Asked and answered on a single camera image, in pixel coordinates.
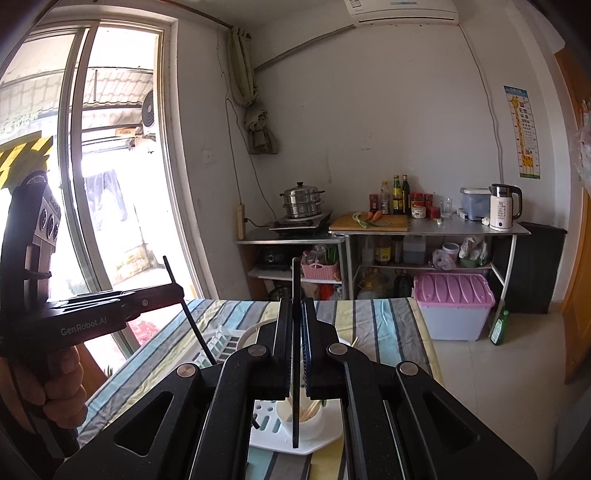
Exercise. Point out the dark soy sauce bottle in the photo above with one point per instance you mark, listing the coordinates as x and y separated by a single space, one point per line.
406 196

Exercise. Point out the carrot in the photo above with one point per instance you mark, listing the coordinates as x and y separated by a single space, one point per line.
376 216

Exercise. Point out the black induction cooker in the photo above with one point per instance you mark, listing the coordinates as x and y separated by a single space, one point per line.
301 226

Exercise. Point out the white power strip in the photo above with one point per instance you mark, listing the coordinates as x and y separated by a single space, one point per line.
240 214

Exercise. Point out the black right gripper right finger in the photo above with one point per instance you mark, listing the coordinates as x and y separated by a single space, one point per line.
334 370

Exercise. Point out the black chopstick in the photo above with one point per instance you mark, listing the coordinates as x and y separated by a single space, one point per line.
200 339
296 363

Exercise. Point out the small metal side shelf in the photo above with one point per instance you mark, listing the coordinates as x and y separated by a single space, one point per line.
267 258

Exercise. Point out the wooden door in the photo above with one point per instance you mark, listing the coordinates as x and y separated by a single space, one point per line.
575 308

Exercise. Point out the pink plastic basket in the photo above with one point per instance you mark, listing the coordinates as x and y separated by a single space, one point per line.
314 269

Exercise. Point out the wooden cutting board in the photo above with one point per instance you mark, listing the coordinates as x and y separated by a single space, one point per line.
360 222

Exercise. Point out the person's left hand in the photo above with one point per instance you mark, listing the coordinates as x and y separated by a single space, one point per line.
62 397

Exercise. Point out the sliding window frame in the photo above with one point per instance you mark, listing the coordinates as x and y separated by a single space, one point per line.
99 89

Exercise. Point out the stainless steel steamer pot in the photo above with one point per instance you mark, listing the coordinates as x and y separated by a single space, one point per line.
302 201

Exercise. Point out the metal kitchen shelf table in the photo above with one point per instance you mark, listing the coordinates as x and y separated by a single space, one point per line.
434 233

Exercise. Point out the green hanging cloth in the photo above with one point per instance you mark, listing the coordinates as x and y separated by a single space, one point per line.
244 90

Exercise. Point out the green label sauce bottle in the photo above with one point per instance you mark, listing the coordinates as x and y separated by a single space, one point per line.
397 196

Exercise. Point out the wooden chopstick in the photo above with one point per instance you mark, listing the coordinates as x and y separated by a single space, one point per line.
311 411

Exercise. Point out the white air conditioner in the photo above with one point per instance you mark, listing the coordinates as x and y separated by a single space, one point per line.
375 12

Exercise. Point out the white utensil holder cup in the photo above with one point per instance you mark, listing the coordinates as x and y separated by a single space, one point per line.
307 430

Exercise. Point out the black cabinet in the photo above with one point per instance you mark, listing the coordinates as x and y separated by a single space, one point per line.
535 269

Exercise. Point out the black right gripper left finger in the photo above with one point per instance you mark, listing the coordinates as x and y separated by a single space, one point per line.
258 372

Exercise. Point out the pink lid storage box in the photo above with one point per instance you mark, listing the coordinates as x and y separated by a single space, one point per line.
454 306

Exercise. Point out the striped tablecloth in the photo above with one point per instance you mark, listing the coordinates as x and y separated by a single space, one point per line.
387 331

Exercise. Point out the green glass bottle on floor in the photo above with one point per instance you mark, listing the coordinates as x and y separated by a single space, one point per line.
498 330

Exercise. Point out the clear plastic container with lid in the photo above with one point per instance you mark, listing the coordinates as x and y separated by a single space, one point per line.
476 202

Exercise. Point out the white electric kettle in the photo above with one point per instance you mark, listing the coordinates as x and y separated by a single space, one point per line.
506 206

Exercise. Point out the giraffe height chart poster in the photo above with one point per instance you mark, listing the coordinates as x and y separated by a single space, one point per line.
525 132

